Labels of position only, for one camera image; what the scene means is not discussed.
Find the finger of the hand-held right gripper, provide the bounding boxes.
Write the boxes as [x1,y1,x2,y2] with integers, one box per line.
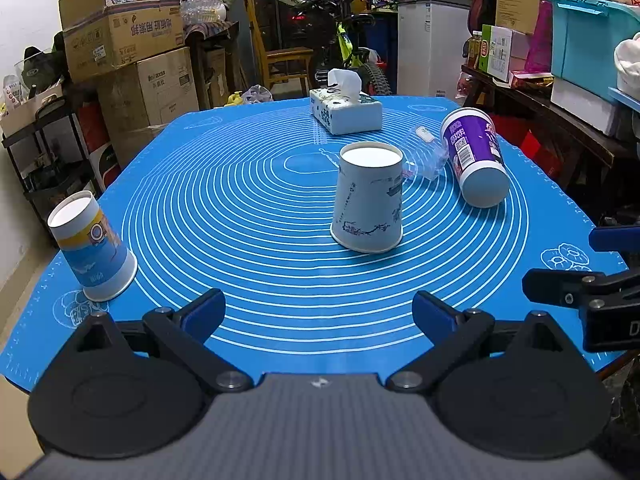
[522,265,640,311]
[589,225,640,252]

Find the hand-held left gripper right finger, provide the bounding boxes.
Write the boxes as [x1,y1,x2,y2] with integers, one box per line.
[387,290,574,394]

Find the purple paper cup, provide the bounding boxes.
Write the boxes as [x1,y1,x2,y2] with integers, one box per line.
[440,107,511,209]

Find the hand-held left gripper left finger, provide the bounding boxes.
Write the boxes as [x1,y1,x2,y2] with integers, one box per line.
[65,288,254,394]

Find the white plastic bag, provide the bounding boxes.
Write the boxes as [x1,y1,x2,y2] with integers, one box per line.
[241,85,274,104]

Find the black storage rack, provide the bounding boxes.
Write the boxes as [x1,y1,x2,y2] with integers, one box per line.
[0,95,107,221]

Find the teal plastic storage bin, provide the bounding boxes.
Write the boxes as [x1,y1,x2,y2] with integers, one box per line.
[546,0,640,103]

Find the pack of water bottles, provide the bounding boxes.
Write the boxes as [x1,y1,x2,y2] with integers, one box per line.
[180,0,228,26]

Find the blue and yellow paper cup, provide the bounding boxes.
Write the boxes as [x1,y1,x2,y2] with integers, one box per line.
[47,191,139,303]

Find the black and green bicycle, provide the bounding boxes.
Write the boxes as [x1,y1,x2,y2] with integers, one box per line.
[274,0,391,96]

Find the green and white carton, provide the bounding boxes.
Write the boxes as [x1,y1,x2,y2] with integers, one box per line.
[477,25,531,83]

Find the black cap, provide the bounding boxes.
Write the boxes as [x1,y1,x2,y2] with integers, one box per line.
[22,46,67,92]

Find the white patterned tissue box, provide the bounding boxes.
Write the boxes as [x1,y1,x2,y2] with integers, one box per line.
[309,68,383,136]

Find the orange drink bottle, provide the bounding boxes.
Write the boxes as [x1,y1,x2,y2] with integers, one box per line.
[467,31,484,68]

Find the red bag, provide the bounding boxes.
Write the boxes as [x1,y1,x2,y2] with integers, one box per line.
[492,115,562,177]

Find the white chest freezer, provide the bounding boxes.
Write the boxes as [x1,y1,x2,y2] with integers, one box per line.
[396,0,473,97]

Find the white foam box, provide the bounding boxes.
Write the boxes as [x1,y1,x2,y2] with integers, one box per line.
[550,77,621,136]

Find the wooden chair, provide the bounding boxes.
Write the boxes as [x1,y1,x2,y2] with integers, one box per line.
[243,0,315,98]

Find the printed open cardboard box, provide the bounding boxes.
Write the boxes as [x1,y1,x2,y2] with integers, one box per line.
[58,0,186,84]

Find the blue silicone mat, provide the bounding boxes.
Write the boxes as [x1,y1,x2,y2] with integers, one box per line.
[0,96,632,396]

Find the plain brown cardboard box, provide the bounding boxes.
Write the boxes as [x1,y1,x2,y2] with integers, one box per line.
[96,46,201,168]

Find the white paper cup blue print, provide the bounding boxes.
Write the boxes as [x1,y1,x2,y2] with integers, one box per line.
[330,142,405,254]

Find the white cloth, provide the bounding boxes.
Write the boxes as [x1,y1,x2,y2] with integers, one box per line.
[614,32,640,92]

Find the pink bag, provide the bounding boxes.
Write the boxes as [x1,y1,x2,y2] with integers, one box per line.
[524,0,554,73]

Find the dark wooden side table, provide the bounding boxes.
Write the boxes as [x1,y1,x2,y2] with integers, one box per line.
[460,64,640,221]

